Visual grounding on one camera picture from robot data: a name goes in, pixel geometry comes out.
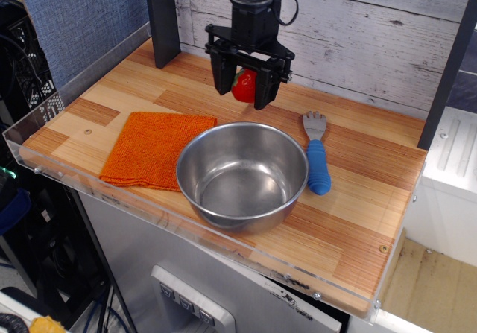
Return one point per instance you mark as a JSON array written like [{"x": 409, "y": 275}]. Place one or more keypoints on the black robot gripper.
[{"x": 250, "y": 42}]

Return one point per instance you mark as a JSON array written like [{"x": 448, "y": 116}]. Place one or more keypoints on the red toy strawberry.
[{"x": 244, "y": 86}]

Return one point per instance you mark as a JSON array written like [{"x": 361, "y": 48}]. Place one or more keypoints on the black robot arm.
[{"x": 251, "y": 43}]

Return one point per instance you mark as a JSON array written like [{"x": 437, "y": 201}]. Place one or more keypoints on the orange knitted towel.
[{"x": 148, "y": 148}]

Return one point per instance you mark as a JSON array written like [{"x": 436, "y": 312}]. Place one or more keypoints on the stainless steel bowl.
[{"x": 243, "y": 177}]

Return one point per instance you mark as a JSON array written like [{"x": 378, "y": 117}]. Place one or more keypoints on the black plastic crate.
[{"x": 26, "y": 79}]

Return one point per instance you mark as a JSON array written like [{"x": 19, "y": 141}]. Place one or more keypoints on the silver toy fridge cabinet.
[{"x": 132, "y": 247}]

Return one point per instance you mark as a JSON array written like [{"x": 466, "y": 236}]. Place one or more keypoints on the white ridged side counter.
[{"x": 442, "y": 212}]

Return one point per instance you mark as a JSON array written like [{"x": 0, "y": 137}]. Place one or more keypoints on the clear acrylic table guard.
[{"x": 337, "y": 246}]

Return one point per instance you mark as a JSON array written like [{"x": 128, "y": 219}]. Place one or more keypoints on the blue handled metal fork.
[{"x": 319, "y": 180}]

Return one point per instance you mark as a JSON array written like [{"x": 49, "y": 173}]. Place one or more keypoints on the dark grey right post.
[{"x": 450, "y": 72}]

